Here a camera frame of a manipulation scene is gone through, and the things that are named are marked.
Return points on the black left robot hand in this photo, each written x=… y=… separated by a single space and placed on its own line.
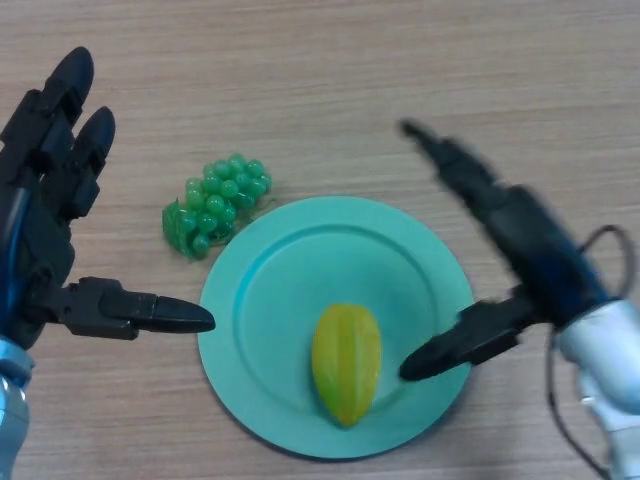
x=30 y=240

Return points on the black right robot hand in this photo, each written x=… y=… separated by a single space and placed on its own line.
x=535 y=250

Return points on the yellow starfruit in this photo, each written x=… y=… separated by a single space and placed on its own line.
x=346 y=362

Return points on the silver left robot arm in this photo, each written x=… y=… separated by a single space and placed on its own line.
x=12 y=400

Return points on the green round plate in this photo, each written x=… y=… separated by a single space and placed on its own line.
x=280 y=300

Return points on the green grape bunch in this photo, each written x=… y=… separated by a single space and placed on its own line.
x=215 y=205

